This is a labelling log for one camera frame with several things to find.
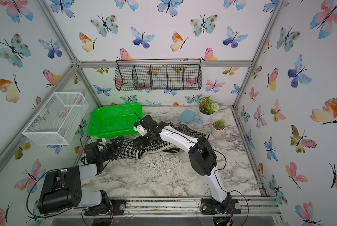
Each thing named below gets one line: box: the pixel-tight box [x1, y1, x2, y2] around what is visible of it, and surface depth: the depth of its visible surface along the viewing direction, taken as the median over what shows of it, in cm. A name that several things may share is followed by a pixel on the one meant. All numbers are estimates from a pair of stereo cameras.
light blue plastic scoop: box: [176, 109, 204, 125], surface depth 116 cm
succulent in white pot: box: [211, 120, 226, 137], surface depth 100 cm
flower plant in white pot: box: [198, 96, 220, 123], surface depth 103 cm
